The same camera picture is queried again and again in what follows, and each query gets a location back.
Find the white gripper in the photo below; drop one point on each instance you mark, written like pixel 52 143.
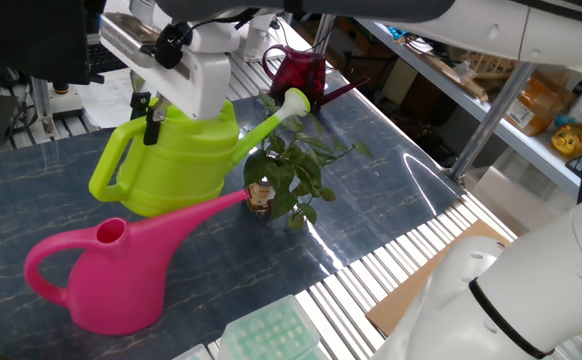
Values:
pixel 206 85

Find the lime green watering can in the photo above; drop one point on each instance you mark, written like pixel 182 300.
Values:
pixel 181 165

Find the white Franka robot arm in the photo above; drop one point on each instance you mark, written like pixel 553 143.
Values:
pixel 521 300

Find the green leafy plant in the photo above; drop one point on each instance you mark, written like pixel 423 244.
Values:
pixel 281 175

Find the white paper sheets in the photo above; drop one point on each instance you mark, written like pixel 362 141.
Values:
pixel 106 100

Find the black keyboard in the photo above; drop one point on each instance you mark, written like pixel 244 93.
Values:
pixel 103 57

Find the glass bottle with label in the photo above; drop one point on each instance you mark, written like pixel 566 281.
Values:
pixel 260 197

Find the black monitor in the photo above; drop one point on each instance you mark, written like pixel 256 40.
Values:
pixel 26 40

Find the dark red translucent watering can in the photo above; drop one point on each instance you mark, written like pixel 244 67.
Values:
pixel 296 75

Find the dark blue marble mat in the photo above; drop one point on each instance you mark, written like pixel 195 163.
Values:
pixel 221 260

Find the pink watering can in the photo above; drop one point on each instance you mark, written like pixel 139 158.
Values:
pixel 116 285

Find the translucent box with green tray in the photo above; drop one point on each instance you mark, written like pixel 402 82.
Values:
pixel 266 335

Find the brown cardboard sheet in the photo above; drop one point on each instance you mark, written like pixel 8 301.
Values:
pixel 421 290

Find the metal shelf board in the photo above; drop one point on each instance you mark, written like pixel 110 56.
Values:
pixel 521 145

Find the orange packet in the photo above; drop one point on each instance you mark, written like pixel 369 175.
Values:
pixel 536 105

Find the yellow round toy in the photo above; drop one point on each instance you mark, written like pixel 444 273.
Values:
pixel 571 140

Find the aluminium profile post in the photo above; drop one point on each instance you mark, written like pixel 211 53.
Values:
pixel 491 120

